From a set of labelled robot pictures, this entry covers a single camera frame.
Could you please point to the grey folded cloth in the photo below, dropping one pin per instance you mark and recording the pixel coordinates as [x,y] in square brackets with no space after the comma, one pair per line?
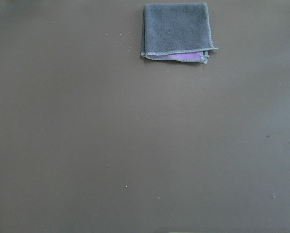
[176,31]

